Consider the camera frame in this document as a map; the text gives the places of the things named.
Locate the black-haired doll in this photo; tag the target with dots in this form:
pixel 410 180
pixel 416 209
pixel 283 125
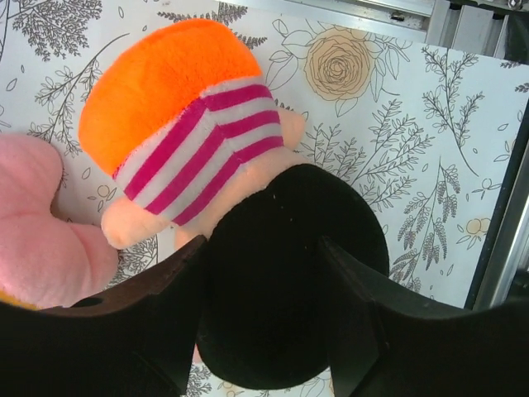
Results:
pixel 185 125

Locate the floral table mat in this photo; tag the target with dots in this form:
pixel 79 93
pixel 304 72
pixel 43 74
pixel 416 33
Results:
pixel 412 128

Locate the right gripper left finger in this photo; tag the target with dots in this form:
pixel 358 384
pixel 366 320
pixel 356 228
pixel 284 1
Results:
pixel 134 339

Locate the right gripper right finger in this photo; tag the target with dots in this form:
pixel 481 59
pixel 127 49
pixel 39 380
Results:
pixel 385 340

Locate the pink pig plush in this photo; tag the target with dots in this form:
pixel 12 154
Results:
pixel 45 261

